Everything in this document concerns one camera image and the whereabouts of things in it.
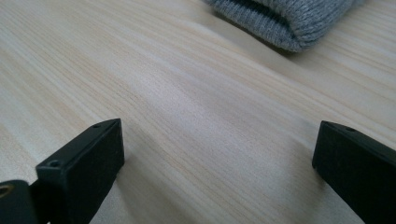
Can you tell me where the grey knitted mitten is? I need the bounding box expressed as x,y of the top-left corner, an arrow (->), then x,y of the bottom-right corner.
202,0 -> 366,53

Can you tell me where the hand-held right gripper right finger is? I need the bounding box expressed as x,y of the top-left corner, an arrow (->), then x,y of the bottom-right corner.
311,120 -> 396,224

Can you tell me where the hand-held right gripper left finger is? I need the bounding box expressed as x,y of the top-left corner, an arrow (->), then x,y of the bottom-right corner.
35,118 -> 126,224

